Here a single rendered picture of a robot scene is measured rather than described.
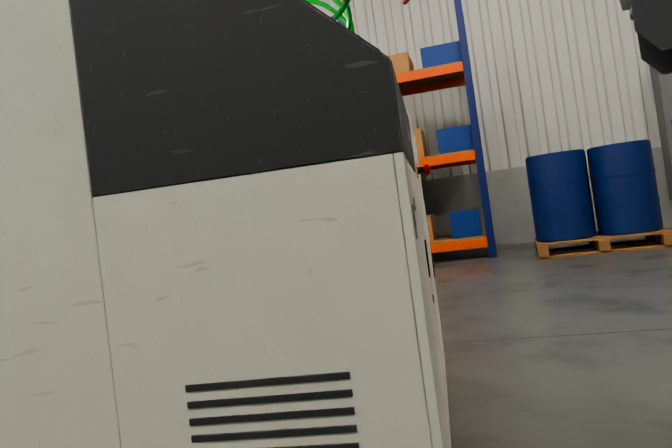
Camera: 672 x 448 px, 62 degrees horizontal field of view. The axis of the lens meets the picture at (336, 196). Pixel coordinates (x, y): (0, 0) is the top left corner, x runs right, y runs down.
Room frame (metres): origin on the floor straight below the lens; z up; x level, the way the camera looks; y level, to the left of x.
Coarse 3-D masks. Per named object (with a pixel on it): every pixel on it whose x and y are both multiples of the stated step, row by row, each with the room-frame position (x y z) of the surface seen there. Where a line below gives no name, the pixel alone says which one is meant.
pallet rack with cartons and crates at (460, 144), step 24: (456, 0) 6.23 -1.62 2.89; (432, 48) 6.49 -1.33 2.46; (456, 48) 6.43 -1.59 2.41; (408, 72) 6.40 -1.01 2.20; (432, 72) 6.33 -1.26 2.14; (456, 72) 6.29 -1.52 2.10; (456, 144) 6.44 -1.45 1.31; (480, 144) 6.21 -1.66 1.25; (432, 168) 7.16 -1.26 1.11; (480, 168) 6.22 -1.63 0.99; (480, 192) 6.23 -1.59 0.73; (432, 216) 6.81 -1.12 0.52; (456, 216) 6.51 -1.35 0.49; (432, 240) 6.57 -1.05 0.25; (456, 240) 6.35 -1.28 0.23; (480, 240) 6.26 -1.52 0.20
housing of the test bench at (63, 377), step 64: (0, 0) 1.06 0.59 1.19; (64, 0) 1.04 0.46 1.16; (0, 64) 1.07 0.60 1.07; (64, 64) 1.04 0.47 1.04; (0, 128) 1.07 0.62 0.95; (64, 128) 1.05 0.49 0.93; (0, 192) 1.07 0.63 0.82; (64, 192) 1.05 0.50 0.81; (0, 256) 1.07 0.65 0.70; (64, 256) 1.05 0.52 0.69; (0, 320) 1.08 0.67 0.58; (64, 320) 1.06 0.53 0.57; (0, 384) 1.08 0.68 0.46; (64, 384) 1.06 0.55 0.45
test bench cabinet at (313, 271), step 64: (128, 192) 1.03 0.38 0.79; (192, 192) 1.01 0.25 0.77; (256, 192) 0.99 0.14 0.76; (320, 192) 0.97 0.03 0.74; (384, 192) 0.95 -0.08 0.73; (128, 256) 1.03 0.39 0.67; (192, 256) 1.01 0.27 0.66; (256, 256) 0.99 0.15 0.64; (320, 256) 0.97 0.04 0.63; (384, 256) 0.95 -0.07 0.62; (128, 320) 1.03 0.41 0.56; (192, 320) 1.01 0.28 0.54; (256, 320) 0.99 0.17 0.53; (320, 320) 0.97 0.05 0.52; (384, 320) 0.96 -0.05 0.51; (128, 384) 1.04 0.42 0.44; (192, 384) 1.01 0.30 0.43; (256, 384) 0.99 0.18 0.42; (320, 384) 0.98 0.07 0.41; (384, 384) 0.96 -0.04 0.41
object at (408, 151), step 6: (396, 78) 1.07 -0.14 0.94; (396, 84) 1.03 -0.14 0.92; (396, 90) 0.99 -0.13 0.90; (402, 102) 1.25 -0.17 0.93; (402, 108) 1.19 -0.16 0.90; (402, 114) 1.14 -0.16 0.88; (402, 120) 1.09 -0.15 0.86; (408, 120) 1.57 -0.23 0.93; (402, 126) 1.05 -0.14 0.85; (408, 126) 1.48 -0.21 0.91; (402, 132) 1.01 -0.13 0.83; (408, 132) 1.40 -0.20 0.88; (408, 138) 1.33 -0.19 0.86; (408, 144) 1.27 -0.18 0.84; (408, 150) 1.21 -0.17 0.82; (408, 156) 1.16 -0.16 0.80; (408, 162) 1.21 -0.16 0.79; (414, 168) 1.52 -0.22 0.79
